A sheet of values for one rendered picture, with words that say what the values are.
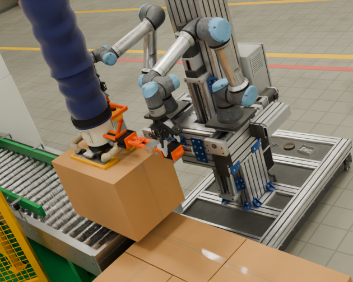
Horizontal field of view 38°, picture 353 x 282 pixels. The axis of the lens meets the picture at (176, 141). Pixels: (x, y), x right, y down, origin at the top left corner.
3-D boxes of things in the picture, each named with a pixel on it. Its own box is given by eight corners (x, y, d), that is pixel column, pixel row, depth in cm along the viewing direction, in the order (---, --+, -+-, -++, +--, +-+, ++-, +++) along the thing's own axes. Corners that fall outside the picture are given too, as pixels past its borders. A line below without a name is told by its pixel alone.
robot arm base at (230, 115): (226, 108, 305) (222, 94, 300) (248, 111, 295) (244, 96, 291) (212, 122, 296) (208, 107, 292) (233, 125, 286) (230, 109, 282)
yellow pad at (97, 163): (70, 158, 300) (66, 151, 297) (83, 149, 305) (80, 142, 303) (105, 170, 276) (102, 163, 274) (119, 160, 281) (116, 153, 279)
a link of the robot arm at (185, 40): (189, 12, 266) (131, 78, 249) (204, 12, 258) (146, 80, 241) (198, 29, 273) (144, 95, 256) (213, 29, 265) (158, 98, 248)
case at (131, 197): (75, 213, 322) (50, 161, 303) (121, 177, 344) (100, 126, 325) (138, 242, 281) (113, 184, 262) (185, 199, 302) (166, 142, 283)
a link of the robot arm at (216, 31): (241, 94, 290) (205, 12, 258) (263, 98, 279) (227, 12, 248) (229, 108, 285) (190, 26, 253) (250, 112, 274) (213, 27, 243)
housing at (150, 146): (146, 153, 259) (143, 145, 257) (155, 145, 263) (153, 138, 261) (156, 155, 254) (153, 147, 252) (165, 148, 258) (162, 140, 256)
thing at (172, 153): (162, 158, 250) (159, 149, 247) (172, 150, 254) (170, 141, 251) (174, 161, 244) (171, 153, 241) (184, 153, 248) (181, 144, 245)
